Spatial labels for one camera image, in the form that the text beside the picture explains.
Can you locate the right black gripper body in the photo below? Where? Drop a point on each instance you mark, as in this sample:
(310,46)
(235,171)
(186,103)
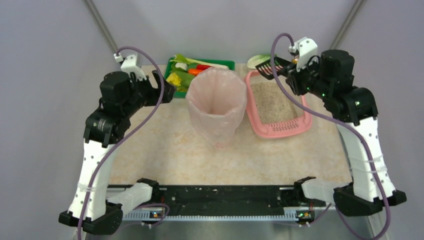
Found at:
(292,75)

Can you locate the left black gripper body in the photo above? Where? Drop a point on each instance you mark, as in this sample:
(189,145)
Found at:
(154,90)

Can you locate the black slotted litter scoop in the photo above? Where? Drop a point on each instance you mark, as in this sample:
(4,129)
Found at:
(281,68)

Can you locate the pink plastic trash bag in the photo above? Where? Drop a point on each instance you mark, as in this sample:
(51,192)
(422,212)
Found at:
(217,101)

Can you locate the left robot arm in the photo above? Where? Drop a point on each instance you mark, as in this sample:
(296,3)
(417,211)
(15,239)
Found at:
(122,95)

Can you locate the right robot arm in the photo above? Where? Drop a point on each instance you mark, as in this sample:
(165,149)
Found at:
(329,76)

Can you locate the cat litter sand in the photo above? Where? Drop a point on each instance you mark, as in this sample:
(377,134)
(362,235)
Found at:
(271,103)

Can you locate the pink litter box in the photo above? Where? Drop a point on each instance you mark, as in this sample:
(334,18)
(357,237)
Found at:
(276,130)

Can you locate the green toy leaf vegetable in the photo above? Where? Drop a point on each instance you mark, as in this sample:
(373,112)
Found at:
(180,78)

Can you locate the orange toy carrot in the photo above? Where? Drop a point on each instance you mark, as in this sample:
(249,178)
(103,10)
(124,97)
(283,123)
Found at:
(194,71)

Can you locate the white toy leek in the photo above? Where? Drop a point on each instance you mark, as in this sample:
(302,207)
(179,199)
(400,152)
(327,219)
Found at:
(179,58)

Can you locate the red toy chili pepper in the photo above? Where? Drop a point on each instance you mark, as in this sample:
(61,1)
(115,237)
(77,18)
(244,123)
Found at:
(202,67)

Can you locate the toy cabbage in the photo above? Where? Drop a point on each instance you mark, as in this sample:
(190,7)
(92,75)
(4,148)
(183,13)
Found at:
(257,60)

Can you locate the green plastic tray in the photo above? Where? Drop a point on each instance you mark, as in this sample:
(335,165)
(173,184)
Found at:
(182,94)

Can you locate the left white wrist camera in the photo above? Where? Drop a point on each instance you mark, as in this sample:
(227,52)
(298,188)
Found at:
(131,65)

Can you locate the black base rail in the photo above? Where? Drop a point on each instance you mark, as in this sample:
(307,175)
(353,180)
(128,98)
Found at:
(232,202)

